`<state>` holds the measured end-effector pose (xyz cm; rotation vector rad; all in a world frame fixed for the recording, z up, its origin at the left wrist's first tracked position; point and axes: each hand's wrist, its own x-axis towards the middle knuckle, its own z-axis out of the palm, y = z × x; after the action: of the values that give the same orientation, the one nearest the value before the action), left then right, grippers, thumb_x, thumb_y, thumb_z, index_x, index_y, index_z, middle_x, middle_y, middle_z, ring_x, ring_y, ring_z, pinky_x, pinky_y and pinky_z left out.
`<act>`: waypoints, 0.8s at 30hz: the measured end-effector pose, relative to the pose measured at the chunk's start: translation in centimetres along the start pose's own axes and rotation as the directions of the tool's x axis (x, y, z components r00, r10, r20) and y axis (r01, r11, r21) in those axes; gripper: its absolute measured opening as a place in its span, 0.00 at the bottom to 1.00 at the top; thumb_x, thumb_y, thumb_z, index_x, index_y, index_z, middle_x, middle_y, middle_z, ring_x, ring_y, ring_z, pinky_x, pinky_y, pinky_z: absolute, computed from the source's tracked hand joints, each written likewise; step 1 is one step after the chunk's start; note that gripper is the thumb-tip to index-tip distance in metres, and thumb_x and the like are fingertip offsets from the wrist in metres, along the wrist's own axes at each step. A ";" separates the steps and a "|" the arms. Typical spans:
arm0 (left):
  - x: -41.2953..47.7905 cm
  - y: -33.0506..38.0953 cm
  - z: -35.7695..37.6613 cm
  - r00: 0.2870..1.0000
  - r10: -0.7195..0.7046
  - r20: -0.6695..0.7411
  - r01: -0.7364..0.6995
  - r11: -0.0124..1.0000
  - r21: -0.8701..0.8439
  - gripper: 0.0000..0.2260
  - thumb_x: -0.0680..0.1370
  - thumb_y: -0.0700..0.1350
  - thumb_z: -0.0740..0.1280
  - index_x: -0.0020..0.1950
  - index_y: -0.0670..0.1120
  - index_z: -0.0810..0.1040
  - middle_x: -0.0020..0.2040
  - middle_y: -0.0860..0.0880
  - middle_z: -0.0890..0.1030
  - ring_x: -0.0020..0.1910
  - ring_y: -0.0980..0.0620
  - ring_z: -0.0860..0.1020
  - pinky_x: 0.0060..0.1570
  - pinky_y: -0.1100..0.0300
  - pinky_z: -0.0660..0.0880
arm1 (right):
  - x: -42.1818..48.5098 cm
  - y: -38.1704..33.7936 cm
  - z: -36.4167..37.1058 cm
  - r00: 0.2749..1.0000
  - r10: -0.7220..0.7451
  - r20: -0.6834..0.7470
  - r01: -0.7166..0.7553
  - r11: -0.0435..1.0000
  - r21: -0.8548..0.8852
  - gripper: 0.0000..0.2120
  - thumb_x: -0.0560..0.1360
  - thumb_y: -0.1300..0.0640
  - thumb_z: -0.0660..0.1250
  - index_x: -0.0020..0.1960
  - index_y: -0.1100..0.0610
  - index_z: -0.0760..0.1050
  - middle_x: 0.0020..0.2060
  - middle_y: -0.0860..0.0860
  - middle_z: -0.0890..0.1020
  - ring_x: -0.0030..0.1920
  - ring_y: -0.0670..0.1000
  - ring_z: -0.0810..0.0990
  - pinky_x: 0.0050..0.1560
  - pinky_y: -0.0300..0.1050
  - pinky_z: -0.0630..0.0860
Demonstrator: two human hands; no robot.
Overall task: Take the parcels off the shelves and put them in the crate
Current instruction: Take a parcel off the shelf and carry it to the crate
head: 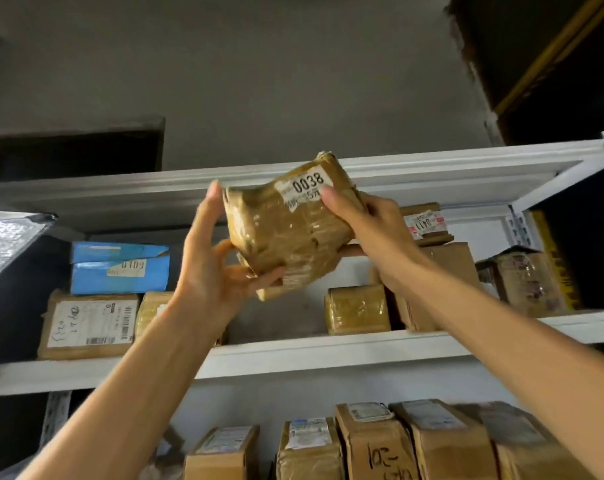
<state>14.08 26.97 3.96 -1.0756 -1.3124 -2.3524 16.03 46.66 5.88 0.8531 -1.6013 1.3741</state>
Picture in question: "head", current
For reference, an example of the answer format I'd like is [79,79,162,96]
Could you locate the person's right hand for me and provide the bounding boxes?
[320,184,436,297]

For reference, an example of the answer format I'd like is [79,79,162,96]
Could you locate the person's left hand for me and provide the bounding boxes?
[174,180,288,337]

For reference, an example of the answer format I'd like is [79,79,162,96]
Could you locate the small box white red label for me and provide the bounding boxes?
[399,202,455,248]

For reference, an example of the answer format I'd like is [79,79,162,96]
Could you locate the taped brown parcel 0410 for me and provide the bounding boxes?
[134,291,228,345]

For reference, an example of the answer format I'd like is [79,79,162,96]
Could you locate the plain tall brown box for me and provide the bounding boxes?
[371,242,482,333]

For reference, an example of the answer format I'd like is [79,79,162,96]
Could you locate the small taped box 0461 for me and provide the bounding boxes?
[324,283,392,335]

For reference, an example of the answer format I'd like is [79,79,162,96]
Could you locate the taped brown parcel 0038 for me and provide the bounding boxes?
[221,151,368,301]

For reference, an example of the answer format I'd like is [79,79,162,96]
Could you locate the white metal shelf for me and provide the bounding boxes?
[0,129,604,480]

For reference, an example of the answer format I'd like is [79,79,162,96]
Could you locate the brown box handwritten white label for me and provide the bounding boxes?
[37,289,141,361]

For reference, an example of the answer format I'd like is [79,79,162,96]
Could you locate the person's left forearm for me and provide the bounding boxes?
[19,294,228,480]

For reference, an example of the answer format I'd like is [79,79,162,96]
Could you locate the person's right forearm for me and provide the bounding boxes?
[394,264,604,480]

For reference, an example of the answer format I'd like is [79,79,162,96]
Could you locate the small dark taped box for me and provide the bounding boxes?
[476,246,570,318]

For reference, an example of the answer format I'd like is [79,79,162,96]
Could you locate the small cardboard box white label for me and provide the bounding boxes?
[184,425,261,480]

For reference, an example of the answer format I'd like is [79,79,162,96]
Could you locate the cardboard box with black handwriting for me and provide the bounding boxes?
[335,402,420,480]

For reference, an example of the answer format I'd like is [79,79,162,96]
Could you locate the box with handwritten label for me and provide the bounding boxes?
[389,398,500,480]

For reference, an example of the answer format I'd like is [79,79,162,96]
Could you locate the large dusty cardboard box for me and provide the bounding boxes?
[454,401,595,480]

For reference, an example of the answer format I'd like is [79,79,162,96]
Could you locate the yellow sticker strip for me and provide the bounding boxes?
[531,209,582,311]

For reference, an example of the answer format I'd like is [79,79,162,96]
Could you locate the silver softbox light reflector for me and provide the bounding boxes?
[0,209,58,291]

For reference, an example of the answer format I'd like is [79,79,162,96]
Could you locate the yellow ceiling beam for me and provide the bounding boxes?
[494,0,604,118]

